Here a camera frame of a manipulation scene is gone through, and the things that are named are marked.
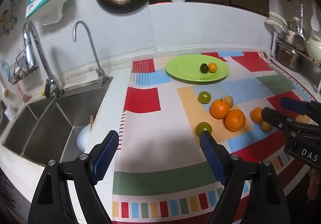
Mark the cream handle upper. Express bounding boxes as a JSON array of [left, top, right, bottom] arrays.
[[269, 12, 288, 27]]

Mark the dark plum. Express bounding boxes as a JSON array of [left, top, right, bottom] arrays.
[[200, 63, 209, 74]]

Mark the large orange with stem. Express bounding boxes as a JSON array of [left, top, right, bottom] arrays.
[[210, 98, 230, 119]]

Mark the white spoon hanging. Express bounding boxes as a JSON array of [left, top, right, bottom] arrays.
[[311, 1, 320, 32]]

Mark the chrome pull-down faucet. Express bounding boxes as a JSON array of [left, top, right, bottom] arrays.
[[23, 20, 65, 99]]

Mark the cream handle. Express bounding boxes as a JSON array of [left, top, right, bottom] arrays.
[[269, 12, 288, 27], [264, 19, 287, 34]]

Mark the green fruit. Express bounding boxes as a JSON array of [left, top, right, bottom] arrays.
[[197, 91, 211, 104], [195, 122, 212, 137]]

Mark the cream handle lower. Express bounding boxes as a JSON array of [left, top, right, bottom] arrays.
[[264, 19, 287, 34]]

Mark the stainless steel sink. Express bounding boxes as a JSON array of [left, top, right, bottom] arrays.
[[3, 83, 108, 166]]

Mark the wire sponge basket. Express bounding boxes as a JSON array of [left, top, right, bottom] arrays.
[[8, 50, 39, 85]]

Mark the white teapot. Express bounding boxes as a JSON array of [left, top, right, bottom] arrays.
[[306, 34, 321, 64]]

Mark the green plate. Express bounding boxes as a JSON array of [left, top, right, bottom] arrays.
[[165, 55, 230, 83]]

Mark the small tan fruit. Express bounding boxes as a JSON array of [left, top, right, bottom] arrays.
[[224, 95, 234, 108]]

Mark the thin gooseneck faucet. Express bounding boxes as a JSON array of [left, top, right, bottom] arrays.
[[72, 20, 111, 85]]

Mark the steel spatula hanging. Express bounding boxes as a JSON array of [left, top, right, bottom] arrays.
[[292, 0, 306, 52]]

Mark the colourful patterned table mat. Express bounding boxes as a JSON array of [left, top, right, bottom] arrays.
[[112, 50, 314, 223]]

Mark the small orange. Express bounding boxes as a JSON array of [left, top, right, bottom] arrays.
[[250, 107, 263, 124], [208, 62, 218, 73]]

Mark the steel pot on rack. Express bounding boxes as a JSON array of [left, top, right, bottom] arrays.
[[275, 42, 304, 72]]

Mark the white bowl in sink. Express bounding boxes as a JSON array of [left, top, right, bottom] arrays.
[[77, 125, 90, 152]]

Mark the large orange front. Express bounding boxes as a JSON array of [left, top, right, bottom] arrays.
[[225, 109, 246, 132]]

